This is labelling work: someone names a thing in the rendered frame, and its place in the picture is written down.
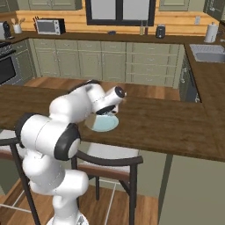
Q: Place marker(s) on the black oven with hob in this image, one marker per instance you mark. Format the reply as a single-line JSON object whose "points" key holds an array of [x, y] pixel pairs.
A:
{"points": [[7, 68]]}

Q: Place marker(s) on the green wall cupboard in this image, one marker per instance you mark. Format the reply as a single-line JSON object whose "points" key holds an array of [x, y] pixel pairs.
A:
{"points": [[174, 4], [49, 4]]}

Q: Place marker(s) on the light blue plate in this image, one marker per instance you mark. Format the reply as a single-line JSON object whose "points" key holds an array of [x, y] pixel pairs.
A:
{"points": [[103, 124]]}

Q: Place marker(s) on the green base cupboard run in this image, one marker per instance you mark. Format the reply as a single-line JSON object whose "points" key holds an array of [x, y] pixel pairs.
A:
{"points": [[111, 63]]}

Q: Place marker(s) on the grey sink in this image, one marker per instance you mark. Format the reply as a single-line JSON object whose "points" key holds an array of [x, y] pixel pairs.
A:
{"points": [[208, 53]]}

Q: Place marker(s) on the slim pale bottle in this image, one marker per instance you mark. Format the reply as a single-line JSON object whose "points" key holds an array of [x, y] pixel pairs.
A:
{"points": [[142, 28]]}

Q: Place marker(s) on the black framed window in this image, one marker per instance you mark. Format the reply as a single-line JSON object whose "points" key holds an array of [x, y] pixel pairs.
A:
{"points": [[120, 20]]}

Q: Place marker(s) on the small dark bowl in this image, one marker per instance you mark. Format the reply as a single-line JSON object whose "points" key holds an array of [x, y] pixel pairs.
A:
{"points": [[111, 32]]}

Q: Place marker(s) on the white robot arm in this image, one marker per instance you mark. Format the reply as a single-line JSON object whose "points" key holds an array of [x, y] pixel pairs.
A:
{"points": [[44, 134]]}

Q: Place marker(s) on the grey coffee machine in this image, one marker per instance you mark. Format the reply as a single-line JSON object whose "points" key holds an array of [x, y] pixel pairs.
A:
{"points": [[4, 30]]}

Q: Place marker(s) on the white wall socket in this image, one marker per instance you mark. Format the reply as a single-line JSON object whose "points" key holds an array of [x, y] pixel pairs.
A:
{"points": [[197, 20]]}

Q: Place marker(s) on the dark wall cupboard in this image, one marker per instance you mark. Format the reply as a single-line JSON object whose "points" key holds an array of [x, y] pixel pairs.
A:
{"points": [[215, 8]]}

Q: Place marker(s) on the white pot with tools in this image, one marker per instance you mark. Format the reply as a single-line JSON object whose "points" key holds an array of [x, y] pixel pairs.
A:
{"points": [[17, 28]]}

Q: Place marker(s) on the dark dishwasher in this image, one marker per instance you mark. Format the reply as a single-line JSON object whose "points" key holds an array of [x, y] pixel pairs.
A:
{"points": [[187, 83]]}

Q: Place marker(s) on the black toaster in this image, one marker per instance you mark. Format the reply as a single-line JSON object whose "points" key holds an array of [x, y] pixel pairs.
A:
{"points": [[160, 31]]}

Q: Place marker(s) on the silver toaster oven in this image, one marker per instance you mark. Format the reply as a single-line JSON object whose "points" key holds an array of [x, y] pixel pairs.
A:
{"points": [[50, 26]]}

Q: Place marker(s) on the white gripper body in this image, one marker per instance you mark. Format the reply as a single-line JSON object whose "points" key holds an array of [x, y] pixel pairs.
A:
{"points": [[114, 109]]}

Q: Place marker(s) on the white paper towel roll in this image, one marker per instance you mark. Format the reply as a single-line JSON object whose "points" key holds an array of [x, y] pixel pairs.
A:
{"points": [[211, 33]]}

